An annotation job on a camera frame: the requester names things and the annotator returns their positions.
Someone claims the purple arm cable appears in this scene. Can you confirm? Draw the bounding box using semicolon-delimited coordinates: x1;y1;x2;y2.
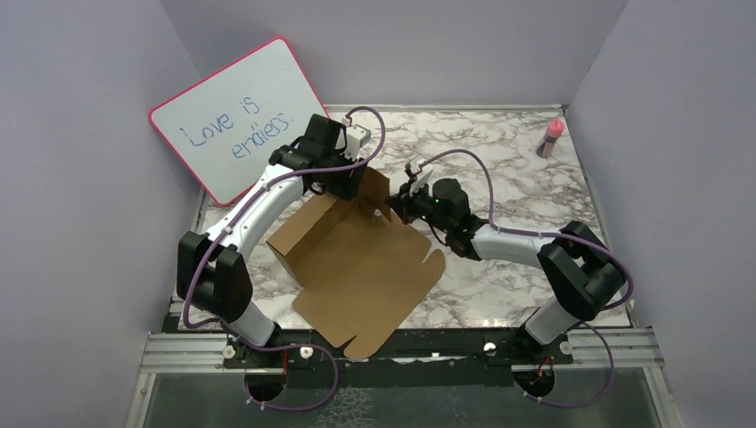
407;148;635;410
181;106;387;413

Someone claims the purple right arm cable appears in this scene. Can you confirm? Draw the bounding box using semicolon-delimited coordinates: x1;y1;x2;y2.
407;148;635;410

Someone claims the pink capped marker bottle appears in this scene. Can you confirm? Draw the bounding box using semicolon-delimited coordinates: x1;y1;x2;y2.
536;119;565;159

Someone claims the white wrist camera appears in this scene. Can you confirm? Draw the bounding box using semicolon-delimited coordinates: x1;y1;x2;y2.
337;116;371;161
405;154;433;196

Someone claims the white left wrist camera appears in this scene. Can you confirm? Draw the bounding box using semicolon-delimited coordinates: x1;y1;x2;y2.
337;116;371;161

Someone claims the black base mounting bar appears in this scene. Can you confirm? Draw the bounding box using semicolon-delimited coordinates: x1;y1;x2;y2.
211;327;573;390

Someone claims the pink framed whiteboard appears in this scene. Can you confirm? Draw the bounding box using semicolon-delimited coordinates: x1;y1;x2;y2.
148;38;326;206

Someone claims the brown cardboard box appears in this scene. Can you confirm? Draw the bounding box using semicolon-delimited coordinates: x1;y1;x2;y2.
267;168;446;359

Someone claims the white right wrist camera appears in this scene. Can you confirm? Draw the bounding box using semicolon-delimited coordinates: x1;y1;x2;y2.
405;154;433;196

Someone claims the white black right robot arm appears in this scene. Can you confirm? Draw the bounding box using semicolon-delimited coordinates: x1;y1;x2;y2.
386;178;627;363

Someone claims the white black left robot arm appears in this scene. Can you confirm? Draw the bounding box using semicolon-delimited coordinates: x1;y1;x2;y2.
177;114;371;366

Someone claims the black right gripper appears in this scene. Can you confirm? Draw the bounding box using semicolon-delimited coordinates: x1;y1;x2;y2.
384;177;451;235

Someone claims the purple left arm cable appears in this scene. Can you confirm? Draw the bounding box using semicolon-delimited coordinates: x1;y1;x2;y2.
181;106;387;413

